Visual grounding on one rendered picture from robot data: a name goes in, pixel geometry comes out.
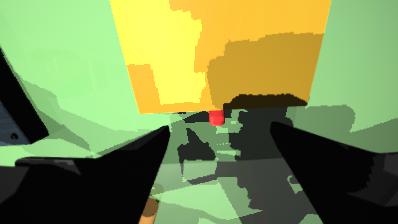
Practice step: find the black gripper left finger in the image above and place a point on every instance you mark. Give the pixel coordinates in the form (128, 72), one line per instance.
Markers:
(118, 184)

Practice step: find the hammer with grey head and tan handle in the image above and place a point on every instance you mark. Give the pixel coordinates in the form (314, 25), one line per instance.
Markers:
(150, 211)

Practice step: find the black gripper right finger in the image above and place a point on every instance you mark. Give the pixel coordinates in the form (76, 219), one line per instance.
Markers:
(345, 184)

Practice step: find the red cylinder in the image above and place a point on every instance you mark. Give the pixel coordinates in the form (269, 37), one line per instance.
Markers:
(217, 117)

